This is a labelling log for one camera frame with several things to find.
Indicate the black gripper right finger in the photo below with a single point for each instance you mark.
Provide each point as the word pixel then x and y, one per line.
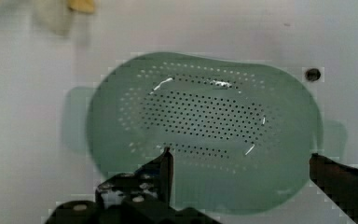
pixel 338 181

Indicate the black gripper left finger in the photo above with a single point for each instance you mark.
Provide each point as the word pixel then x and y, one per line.
pixel 140 197

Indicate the peeled toy banana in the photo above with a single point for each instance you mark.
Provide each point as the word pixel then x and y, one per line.
pixel 50 16

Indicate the green oval strainer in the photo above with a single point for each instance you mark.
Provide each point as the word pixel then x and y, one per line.
pixel 241 134

